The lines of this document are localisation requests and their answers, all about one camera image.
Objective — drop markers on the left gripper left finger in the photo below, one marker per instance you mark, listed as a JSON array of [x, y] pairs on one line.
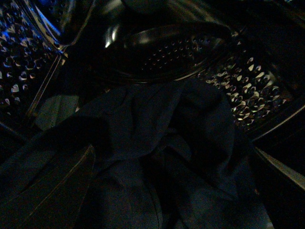
[[55, 200]]

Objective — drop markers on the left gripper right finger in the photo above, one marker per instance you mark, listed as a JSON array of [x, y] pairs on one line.
[[282, 190]]

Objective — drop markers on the dark blue garment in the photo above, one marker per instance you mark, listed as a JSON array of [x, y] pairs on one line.
[[167, 156]]

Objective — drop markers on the grey front-load washing machine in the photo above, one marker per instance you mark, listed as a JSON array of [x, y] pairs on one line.
[[56, 56]]

